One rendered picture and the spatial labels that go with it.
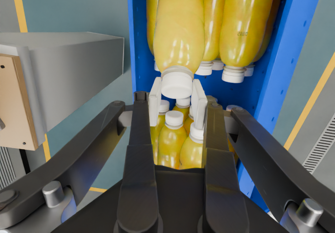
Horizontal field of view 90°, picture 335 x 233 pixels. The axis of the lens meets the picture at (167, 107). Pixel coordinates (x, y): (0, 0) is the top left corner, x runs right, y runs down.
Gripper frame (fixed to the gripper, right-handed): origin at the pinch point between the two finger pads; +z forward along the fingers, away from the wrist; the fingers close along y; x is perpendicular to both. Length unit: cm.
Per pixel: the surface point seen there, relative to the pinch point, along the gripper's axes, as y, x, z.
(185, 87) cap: 0.9, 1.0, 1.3
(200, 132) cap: 4.8, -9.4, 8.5
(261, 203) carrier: 35, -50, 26
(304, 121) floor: 124, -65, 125
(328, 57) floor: 120, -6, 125
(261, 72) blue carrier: 18.5, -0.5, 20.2
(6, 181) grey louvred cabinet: -159, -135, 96
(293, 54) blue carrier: 14.2, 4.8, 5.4
